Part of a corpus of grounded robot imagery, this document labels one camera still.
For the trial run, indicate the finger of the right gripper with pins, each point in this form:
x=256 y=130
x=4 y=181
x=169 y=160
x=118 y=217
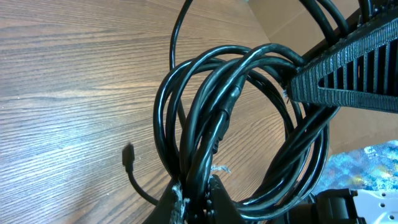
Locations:
x=358 y=72

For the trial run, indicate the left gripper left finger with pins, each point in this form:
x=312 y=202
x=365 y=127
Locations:
x=171 y=206

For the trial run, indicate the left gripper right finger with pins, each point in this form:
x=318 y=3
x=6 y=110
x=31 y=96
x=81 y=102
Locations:
x=220 y=208

